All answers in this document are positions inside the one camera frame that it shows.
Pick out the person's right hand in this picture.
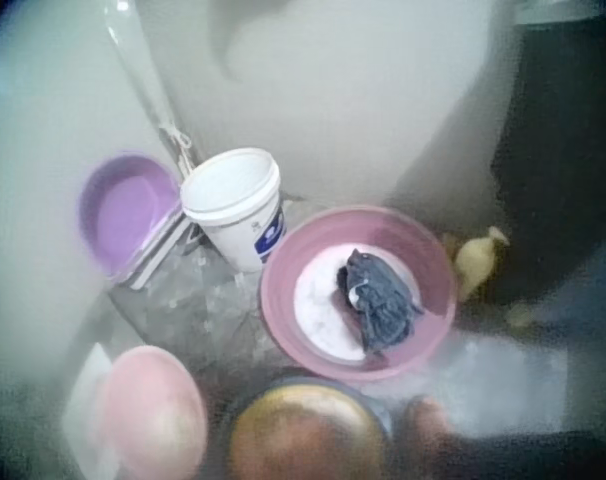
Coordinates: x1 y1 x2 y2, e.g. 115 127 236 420
404 394 460 454

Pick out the brown round bowl dark rim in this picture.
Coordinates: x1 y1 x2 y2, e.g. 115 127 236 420
221 376 395 480

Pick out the dark blue wet cloth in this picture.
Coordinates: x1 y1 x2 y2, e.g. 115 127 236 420
336 247 427 358

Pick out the yellow plastic bottle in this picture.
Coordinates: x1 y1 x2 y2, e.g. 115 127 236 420
454 225 512 304

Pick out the large pink plastic basin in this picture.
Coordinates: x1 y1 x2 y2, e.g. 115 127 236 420
258 204 460 384

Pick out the crumpled clear plastic sheet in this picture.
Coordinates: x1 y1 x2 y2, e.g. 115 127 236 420
111 243 267 354

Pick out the pale pink round basin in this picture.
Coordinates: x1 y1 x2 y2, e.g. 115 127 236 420
98 345 210 480

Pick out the white plastic bucket blue label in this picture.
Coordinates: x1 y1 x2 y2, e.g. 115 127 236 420
179 146 290 274

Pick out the large black drum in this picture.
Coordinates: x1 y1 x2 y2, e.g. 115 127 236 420
490 0 606 307

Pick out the white flat board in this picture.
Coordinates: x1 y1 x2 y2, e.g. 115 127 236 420
126 205 197 292

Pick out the white flat panel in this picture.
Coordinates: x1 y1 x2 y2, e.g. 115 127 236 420
64 341 118 452

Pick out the purple plastic basin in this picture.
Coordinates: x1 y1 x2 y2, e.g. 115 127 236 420
77 152 185 282

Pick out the grey pipe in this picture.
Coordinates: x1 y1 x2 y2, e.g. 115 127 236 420
102 0 193 169

